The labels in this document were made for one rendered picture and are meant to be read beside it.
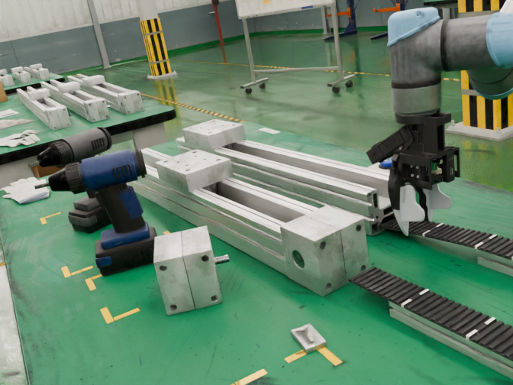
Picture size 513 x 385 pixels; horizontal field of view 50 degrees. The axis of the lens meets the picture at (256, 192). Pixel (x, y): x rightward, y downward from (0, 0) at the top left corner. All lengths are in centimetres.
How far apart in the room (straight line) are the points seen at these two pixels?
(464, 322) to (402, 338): 8
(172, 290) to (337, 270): 26
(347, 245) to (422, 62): 29
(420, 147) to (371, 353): 35
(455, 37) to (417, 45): 5
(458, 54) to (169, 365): 59
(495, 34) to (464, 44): 4
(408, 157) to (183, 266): 39
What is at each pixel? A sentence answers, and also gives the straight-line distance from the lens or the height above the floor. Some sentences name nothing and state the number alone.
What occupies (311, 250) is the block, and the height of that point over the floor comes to 85.
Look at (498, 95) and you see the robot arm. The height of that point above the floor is 100.
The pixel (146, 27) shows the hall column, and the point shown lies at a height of 97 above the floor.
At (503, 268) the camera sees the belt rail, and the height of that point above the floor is 79.
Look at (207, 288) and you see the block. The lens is 87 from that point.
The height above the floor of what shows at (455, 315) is 81.
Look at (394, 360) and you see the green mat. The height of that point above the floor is 78.
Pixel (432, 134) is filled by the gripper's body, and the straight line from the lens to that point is 88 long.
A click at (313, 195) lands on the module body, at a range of 111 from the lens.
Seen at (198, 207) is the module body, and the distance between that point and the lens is 114.
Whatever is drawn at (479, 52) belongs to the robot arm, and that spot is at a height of 110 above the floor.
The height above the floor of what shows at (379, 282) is 81.
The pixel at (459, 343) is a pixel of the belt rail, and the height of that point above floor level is 79.
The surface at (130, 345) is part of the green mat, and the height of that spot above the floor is 78.
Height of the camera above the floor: 122
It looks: 20 degrees down
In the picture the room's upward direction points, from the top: 10 degrees counter-clockwise
